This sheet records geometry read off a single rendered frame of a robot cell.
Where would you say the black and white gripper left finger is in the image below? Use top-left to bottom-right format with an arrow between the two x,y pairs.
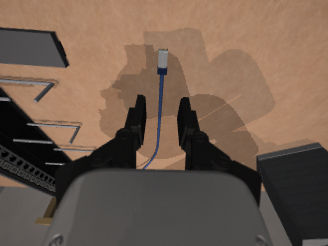
55,95 -> 147,208

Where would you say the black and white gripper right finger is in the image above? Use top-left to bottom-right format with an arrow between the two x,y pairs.
177,97 -> 262,207

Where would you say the white cable plug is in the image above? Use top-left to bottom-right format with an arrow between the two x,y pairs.
157,49 -> 168,75

